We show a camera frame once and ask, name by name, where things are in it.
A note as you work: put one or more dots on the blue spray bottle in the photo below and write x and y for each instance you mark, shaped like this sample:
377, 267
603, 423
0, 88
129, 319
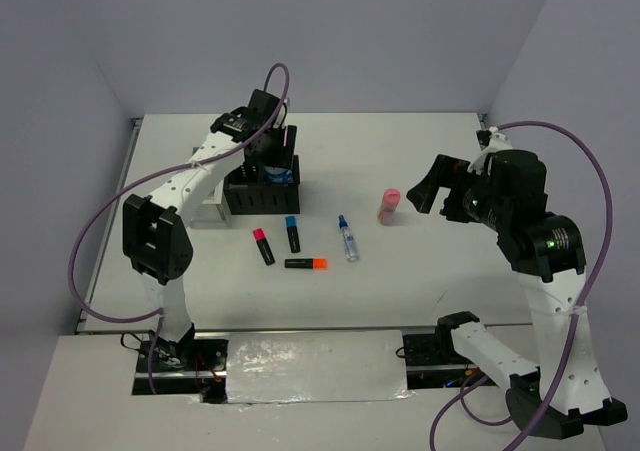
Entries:
348, 240

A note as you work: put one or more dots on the orange highlighter marker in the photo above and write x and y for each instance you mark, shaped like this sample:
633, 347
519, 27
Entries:
306, 263

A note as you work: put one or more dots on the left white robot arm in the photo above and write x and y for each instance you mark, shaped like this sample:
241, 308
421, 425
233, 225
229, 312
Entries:
155, 237

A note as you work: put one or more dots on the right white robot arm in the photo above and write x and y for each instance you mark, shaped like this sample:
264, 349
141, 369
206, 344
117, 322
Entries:
562, 392

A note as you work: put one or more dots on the white slotted container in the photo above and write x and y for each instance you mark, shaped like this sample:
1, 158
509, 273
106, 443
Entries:
213, 212

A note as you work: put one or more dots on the blue highlighter marker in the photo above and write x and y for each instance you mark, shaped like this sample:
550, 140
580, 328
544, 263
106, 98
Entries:
292, 234

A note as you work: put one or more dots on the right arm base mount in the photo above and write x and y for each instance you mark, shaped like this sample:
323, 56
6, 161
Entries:
428, 366

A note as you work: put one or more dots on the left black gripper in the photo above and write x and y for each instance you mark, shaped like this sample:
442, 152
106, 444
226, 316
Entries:
284, 155

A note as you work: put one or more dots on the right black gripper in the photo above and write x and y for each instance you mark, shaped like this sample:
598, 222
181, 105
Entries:
446, 171

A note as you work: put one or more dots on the blue round tin front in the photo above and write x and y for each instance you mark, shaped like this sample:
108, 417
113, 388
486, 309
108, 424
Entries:
277, 175

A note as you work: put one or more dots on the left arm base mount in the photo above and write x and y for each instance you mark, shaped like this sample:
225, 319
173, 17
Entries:
203, 375

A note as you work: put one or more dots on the pink highlighter marker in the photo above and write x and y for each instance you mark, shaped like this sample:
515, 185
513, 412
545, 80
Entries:
263, 246

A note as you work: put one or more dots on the pink capped bottle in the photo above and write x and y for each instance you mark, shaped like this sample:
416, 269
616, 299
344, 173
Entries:
389, 202

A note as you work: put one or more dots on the black slotted container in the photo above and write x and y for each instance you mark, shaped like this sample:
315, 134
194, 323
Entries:
250, 190

